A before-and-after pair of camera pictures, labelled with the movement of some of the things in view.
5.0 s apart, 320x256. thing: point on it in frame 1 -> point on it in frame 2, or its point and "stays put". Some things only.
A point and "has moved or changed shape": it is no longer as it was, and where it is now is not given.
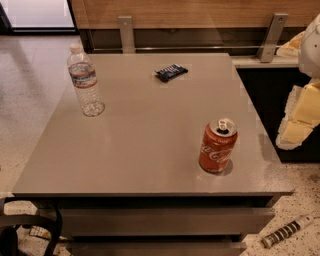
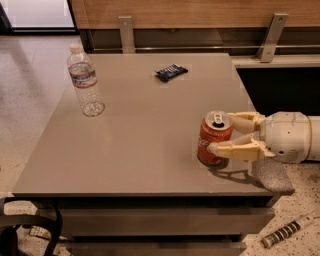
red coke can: x=217 y=144 has moved or changed shape
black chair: x=9 y=223 stays put
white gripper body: x=310 y=53 -> x=286 y=135
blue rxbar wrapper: x=167 y=73 stays put
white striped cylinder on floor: x=293 y=227 stays put
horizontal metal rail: x=185 y=47 stays put
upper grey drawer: x=161 y=222 stays put
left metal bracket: x=127 y=35 stays put
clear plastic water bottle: x=84 y=77 stays put
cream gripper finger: x=293 y=47 -> x=247 y=122
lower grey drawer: x=157 y=248 stays put
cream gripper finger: x=301 y=116 -> x=253 y=151
